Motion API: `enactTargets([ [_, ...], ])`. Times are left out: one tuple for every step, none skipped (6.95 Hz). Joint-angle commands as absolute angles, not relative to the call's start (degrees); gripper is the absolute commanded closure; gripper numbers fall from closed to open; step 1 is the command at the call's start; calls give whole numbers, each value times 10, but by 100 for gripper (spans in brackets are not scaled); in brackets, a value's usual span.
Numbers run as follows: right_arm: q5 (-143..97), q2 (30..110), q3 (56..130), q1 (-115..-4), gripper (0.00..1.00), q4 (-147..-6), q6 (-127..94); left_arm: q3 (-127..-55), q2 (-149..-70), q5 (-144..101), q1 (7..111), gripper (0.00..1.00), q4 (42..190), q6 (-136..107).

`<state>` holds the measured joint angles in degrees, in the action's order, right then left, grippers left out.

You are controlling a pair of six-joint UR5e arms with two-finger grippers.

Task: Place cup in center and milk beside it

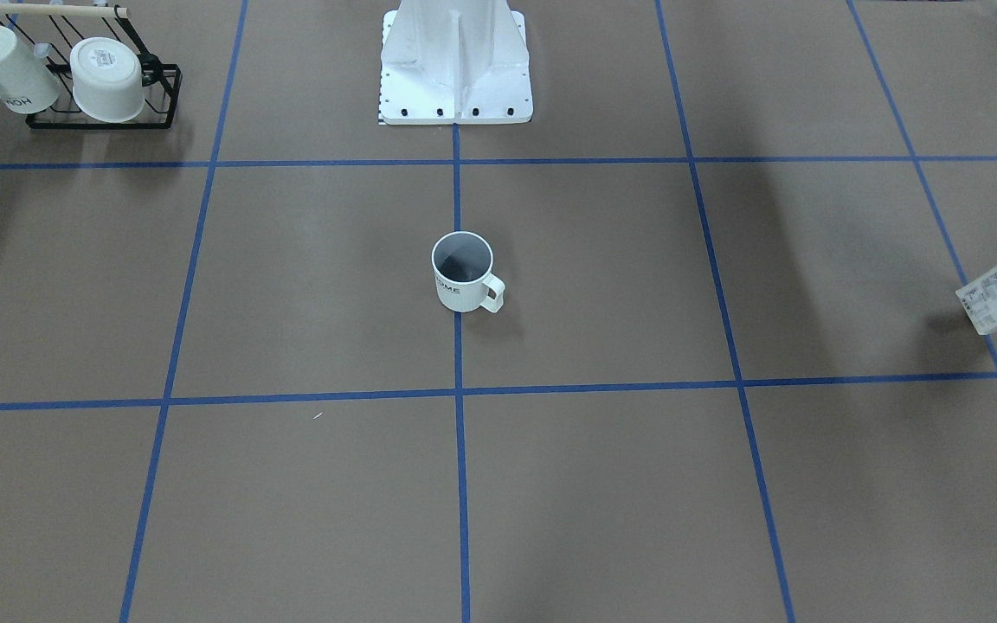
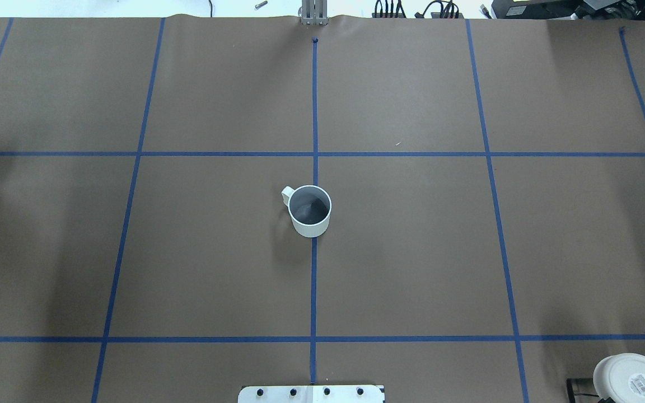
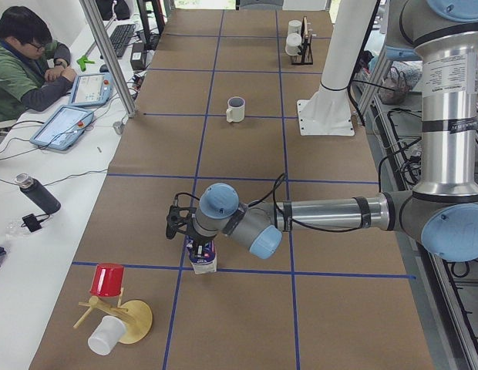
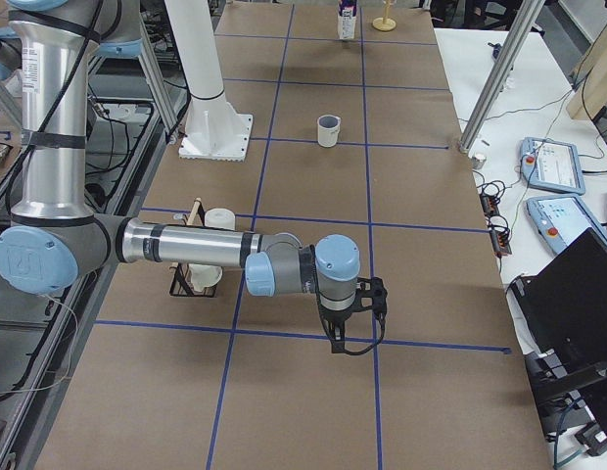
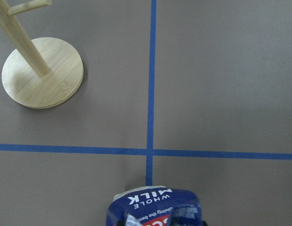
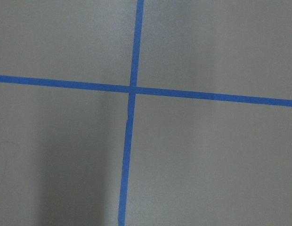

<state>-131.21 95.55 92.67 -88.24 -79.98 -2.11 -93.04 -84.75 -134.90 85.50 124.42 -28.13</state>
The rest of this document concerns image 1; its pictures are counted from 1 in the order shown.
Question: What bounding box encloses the white mug purple rim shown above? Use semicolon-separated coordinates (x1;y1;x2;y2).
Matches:
430;230;505;314

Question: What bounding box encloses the white cup upside down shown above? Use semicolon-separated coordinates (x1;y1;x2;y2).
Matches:
68;38;145;123

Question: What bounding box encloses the white pedestal column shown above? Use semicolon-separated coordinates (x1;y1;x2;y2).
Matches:
377;1;534;125

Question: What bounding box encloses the black wire cup rack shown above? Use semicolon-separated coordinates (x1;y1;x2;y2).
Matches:
0;1;182;130

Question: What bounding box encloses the white cup with handle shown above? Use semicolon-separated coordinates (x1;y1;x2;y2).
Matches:
0;25;62;115

